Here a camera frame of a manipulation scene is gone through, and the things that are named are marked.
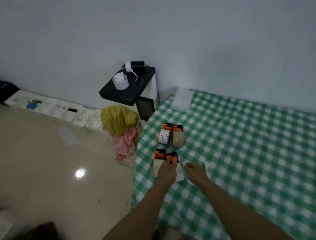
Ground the person's left hand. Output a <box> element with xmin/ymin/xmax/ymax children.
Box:
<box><xmin>156</xmin><ymin>160</ymin><xmax>178</xmax><ymax>186</ymax></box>

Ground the person's right hand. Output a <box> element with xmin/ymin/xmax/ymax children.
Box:
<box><xmin>184</xmin><ymin>162</ymin><xmax>210</xmax><ymax>192</ymax></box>

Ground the beige tape roll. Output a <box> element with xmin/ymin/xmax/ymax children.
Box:
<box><xmin>154</xmin><ymin>159</ymin><xmax>163</xmax><ymax>177</ymax></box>

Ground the white printed tape roll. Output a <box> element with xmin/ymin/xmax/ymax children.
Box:
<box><xmin>159</xmin><ymin>128</ymin><xmax>171</xmax><ymax>145</ymax></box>

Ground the person's right forearm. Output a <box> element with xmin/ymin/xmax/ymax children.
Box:
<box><xmin>198</xmin><ymin>179</ymin><xmax>294</xmax><ymax>240</ymax></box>

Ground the person's left forearm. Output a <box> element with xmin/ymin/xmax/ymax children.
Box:
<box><xmin>102</xmin><ymin>182</ymin><xmax>173</xmax><ymax>240</ymax></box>

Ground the pink plastic bag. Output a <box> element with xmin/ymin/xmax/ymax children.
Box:
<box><xmin>108</xmin><ymin>127</ymin><xmax>138</xmax><ymax>161</ymax></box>

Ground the green checkered tablecloth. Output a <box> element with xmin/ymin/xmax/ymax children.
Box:
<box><xmin>131</xmin><ymin>88</ymin><xmax>316</xmax><ymax>240</ymax></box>

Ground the yellow plastic bag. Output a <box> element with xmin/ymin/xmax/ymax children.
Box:
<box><xmin>100</xmin><ymin>105</ymin><xmax>141</xmax><ymax>137</ymax></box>

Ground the white foam pad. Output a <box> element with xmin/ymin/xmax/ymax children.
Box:
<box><xmin>172</xmin><ymin>88</ymin><xmax>195</xmax><ymax>110</ymax></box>

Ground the white cabinet with black top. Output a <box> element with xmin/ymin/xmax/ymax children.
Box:
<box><xmin>98</xmin><ymin>65</ymin><xmax>159</xmax><ymax>122</ymax></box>

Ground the row of white boxes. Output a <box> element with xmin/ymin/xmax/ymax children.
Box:
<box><xmin>4</xmin><ymin>89</ymin><xmax>105</xmax><ymax>130</ymax></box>

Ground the black label printer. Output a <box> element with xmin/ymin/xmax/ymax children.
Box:
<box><xmin>124</xmin><ymin>61</ymin><xmax>146</xmax><ymax>82</ymax></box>

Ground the blue object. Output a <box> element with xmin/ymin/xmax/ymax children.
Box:
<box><xmin>26</xmin><ymin>99</ymin><xmax>44</xmax><ymax>110</ymax></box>

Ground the black chair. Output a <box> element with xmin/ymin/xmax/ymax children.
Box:
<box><xmin>0</xmin><ymin>80</ymin><xmax>20</xmax><ymax>107</ymax></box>

